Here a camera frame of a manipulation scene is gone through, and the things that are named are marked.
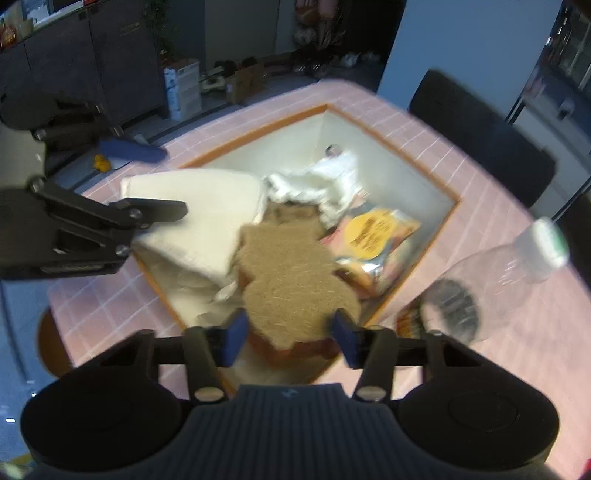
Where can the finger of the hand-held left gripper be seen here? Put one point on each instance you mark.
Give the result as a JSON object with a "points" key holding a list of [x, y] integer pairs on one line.
{"points": [[157, 210], [134, 151]]}

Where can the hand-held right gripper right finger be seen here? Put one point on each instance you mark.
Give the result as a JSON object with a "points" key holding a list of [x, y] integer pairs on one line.
{"points": [[347, 344]]}

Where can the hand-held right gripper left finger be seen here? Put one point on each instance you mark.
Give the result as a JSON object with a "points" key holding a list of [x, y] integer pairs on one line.
{"points": [[236, 339]]}

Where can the white towel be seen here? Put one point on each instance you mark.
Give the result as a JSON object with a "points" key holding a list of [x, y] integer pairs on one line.
{"points": [[198, 207]]}

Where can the brown teddy bear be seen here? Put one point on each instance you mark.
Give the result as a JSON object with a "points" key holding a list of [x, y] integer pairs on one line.
{"points": [[291, 286]]}

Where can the white storage box orange rim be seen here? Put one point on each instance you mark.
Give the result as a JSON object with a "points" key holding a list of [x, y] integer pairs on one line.
{"points": [[406, 184]]}

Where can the small yellow toy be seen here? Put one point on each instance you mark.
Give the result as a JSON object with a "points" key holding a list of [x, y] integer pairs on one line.
{"points": [[102, 163]]}

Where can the dark snack packet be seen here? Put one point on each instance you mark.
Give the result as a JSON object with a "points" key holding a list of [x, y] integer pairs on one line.
{"points": [[408, 323]]}

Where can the white and blue carton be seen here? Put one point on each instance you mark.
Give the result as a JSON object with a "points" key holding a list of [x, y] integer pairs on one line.
{"points": [[182, 87]]}

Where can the white slipper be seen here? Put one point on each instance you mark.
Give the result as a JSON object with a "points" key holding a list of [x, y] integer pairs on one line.
{"points": [[214, 82]]}

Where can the grey cabinet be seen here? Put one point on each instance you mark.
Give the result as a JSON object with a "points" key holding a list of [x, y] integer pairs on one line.
{"points": [[69, 60]]}

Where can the yellow snack packet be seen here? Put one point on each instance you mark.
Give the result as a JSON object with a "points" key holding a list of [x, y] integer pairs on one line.
{"points": [[369, 230]]}

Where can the green trailing plant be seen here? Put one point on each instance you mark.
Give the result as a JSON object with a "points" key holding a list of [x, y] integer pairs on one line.
{"points": [[161, 27]]}

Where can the brown cardboard box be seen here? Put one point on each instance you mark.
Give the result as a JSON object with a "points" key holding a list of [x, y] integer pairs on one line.
{"points": [[247, 84]]}

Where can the white crumpled cloth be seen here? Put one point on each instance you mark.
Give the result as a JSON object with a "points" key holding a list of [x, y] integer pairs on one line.
{"points": [[332, 180]]}

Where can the clear plastic bottle white cap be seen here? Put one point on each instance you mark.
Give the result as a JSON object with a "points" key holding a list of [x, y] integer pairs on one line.
{"points": [[498, 277]]}

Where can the patterned balls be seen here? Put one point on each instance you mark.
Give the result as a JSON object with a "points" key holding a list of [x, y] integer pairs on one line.
{"points": [[307, 34]]}

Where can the pink hanging bags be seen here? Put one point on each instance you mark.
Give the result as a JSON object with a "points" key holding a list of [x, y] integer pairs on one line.
{"points": [[318, 9]]}

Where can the white sneaker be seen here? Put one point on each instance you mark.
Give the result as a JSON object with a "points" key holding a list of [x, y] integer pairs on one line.
{"points": [[351, 60]]}

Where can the black chair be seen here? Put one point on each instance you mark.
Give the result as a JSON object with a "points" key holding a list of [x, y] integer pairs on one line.
{"points": [[480, 138]]}

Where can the small white figurine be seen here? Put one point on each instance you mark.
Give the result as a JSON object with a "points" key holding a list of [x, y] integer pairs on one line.
{"points": [[565, 110]]}

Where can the white framed window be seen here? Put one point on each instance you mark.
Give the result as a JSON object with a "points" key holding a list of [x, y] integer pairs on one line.
{"points": [[577, 41]]}

